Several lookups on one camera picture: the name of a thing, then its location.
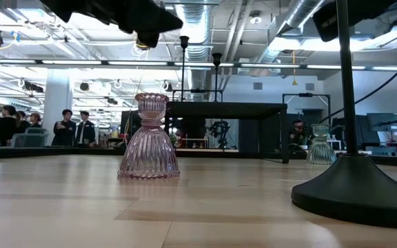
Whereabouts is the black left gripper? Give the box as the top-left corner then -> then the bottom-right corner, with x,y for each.
39,0 -> 184,34

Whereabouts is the tall black candlestick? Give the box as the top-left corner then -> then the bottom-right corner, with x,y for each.
179,35 -> 190,103
290,0 -> 397,229

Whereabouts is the short black candlestick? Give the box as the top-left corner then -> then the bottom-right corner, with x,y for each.
212,52 -> 223,103

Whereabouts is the pale green glass candle holder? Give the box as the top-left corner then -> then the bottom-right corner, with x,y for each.
305,123 -> 338,165

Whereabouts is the pink ribbed glass candle holder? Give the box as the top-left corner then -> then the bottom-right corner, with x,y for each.
117,92 -> 181,180

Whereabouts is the yellow hanging tag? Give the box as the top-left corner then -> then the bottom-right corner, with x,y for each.
290,50 -> 298,86

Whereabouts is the long ceiling light strip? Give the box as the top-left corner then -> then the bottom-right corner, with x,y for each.
0,59 -> 397,72

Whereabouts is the black cabinet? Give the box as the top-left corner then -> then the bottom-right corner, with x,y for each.
120,110 -> 138,149

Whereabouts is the gray computer monitor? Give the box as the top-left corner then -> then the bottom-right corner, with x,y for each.
367,112 -> 397,133

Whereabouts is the black perforated metal shelf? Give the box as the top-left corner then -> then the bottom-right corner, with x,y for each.
165,101 -> 291,165

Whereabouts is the white pillar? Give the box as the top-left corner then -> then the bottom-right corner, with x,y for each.
43,68 -> 74,147

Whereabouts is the gray chair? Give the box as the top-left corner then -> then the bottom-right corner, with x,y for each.
10,127 -> 50,149

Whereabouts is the silver ventilation duct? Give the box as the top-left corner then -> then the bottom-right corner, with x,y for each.
176,0 -> 217,101
257,0 -> 325,65

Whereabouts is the black metal frame stand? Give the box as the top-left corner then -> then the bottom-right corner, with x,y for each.
282,92 -> 332,130

